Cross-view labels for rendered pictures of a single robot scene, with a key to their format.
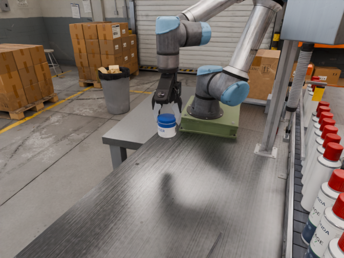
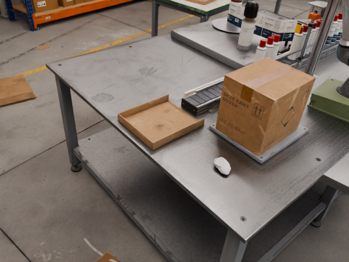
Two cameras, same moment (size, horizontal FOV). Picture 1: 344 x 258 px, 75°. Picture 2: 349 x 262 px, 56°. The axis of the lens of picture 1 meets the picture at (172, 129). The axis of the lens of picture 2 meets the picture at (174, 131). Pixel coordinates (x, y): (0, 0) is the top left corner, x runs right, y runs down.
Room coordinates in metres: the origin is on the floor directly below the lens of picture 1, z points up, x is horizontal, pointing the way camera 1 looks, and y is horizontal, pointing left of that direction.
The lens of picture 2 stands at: (2.80, -0.52, 1.72)
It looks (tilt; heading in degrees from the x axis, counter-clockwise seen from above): 37 degrees down; 200
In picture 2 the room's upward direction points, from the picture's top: 5 degrees clockwise
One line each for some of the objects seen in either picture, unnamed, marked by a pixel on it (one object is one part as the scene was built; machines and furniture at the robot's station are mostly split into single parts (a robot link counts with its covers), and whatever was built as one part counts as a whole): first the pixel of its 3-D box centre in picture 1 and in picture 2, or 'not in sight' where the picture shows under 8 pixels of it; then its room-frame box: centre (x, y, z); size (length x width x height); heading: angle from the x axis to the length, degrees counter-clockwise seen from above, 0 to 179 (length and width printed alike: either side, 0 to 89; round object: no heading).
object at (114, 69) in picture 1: (113, 77); not in sight; (3.25, 0.86, 0.50); 0.42 x 0.41 x 0.28; 163
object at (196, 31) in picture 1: (190, 33); not in sight; (0.84, -0.06, 1.30); 0.11 x 0.11 x 0.08; 30
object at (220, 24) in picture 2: not in sight; (231, 25); (0.36, -1.02, 0.89); 0.31 x 0.31 x 0.01
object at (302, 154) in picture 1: (300, 102); (266, 63); (1.06, -0.65, 0.96); 1.07 x 0.01 x 0.01; 154
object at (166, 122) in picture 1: (167, 125); not in sight; (0.75, 0.02, 0.98); 0.07 x 0.07 x 0.07
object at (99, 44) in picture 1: (108, 52); not in sight; (4.84, 1.32, 0.57); 1.20 x 0.85 x 1.14; 166
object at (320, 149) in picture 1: (321, 168); not in sight; (0.50, -0.41, 0.98); 0.05 x 0.05 x 0.20
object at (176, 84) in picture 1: (168, 83); not in sight; (0.78, 0.01, 1.14); 0.09 x 0.08 x 0.12; 164
